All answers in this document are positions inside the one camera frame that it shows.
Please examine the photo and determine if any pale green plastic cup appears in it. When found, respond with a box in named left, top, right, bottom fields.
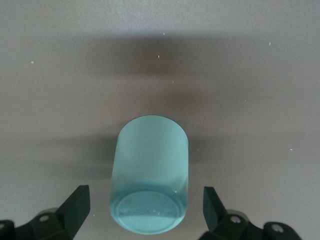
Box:
left=109, top=114, right=190, bottom=235

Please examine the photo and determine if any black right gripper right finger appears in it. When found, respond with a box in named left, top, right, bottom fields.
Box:
left=199, top=186, right=305, bottom=240

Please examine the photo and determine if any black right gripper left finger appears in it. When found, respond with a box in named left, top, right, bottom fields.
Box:
left=0, top=184, right=91, bottom=240

